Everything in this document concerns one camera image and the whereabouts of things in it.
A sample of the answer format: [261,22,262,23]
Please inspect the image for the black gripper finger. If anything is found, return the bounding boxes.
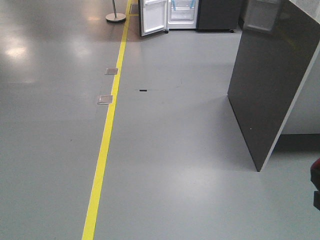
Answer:
[313,190,320,210]

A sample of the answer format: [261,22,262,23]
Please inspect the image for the red yellow apple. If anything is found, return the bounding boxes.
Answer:
[310,159,320,191]

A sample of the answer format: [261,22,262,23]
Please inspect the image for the white open fridge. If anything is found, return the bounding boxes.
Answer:
[167,0,199,30]

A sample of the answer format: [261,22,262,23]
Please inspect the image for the fridge door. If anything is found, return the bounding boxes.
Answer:
[138,0,168,37]

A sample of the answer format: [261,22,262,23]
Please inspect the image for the metal floor socket plate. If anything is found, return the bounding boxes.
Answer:
[104,68,119,76]

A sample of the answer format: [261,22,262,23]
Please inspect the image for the floor lamp stand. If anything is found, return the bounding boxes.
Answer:
[105,0,127,23]

